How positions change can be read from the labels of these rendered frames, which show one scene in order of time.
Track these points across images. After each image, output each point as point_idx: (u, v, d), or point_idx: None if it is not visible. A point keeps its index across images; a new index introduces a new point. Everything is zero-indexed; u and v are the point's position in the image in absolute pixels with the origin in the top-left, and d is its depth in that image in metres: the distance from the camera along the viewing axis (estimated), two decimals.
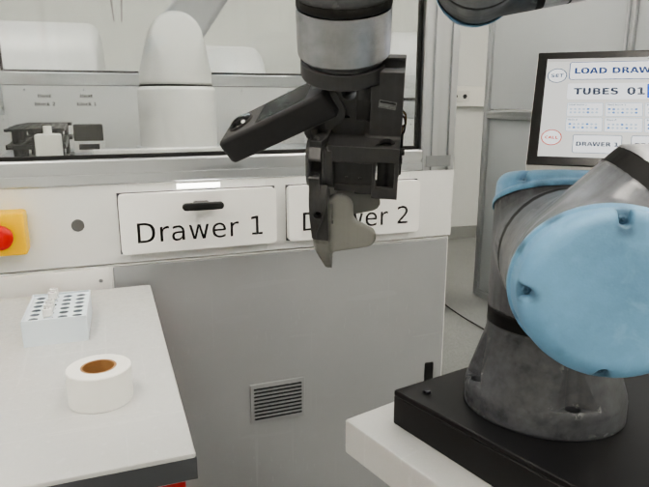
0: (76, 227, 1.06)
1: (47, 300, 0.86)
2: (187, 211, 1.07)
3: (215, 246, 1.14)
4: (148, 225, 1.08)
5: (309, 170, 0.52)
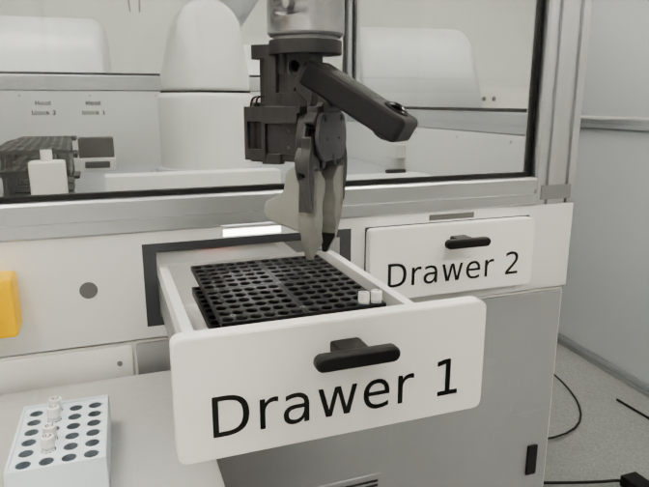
0: (87, 293, 0.76)
1: (45, 427, 0.57)
2: (326, 372, 0.48)
3: (368, 427, 0.55)
4: (235, 399, 0.49)
5: (342, 132, 0.62)
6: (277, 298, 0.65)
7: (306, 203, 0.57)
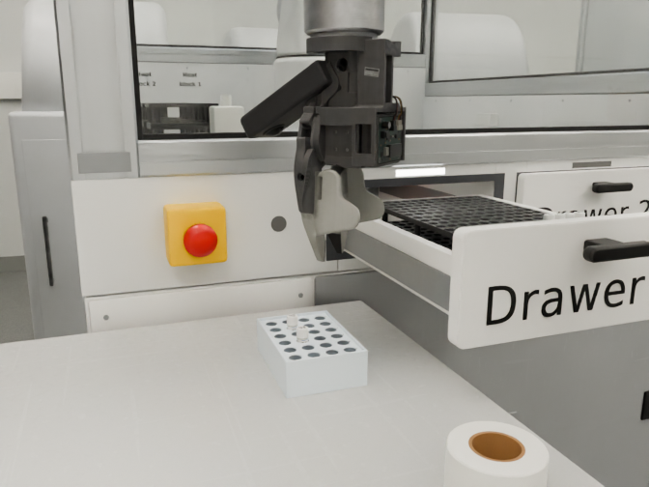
0: (277, 226, 0.81)
1: (300, 329, 0.61)
2: (596, 262, 0.53)
3: (604, 325, 0.59)
4: (506, 290, 0.54)
5: (301, 135, 0.57)
6: (483, 220, 0.70)
7: None
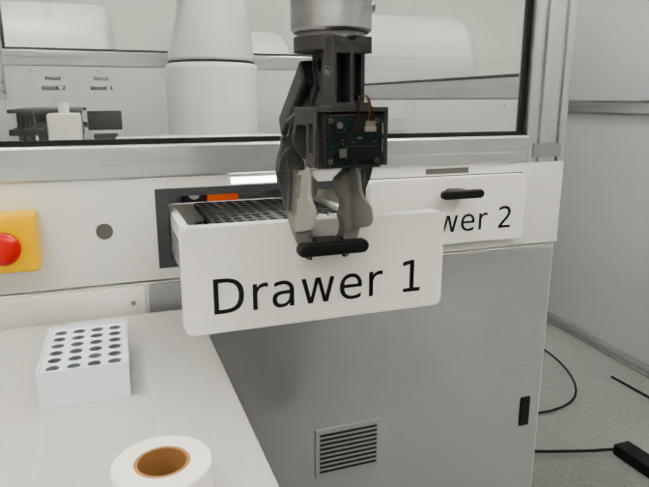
0: (102, 234, 0.81)
1: None
2: (306, 257, 0.58)
3: (344, 315, 0.65)
4: (232, 282, 0.60)
5: (290, 134, 0.59)
6: (269, 219, 0.76)
7: (363, 194, 0.62)
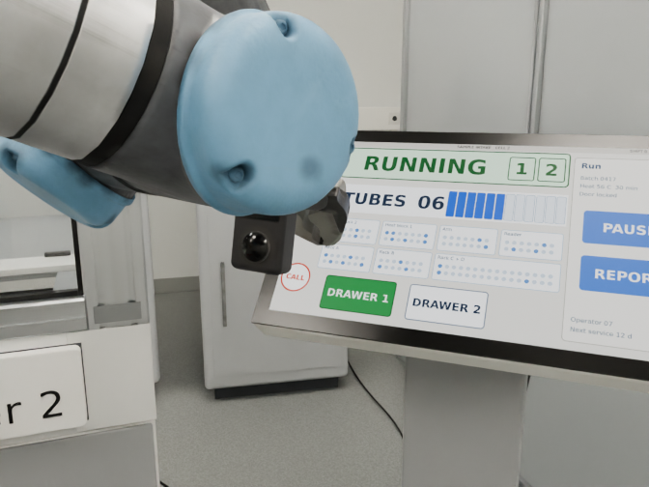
0: None
1: None
2: None
3: None
4: None
5: None
6: None
7: None
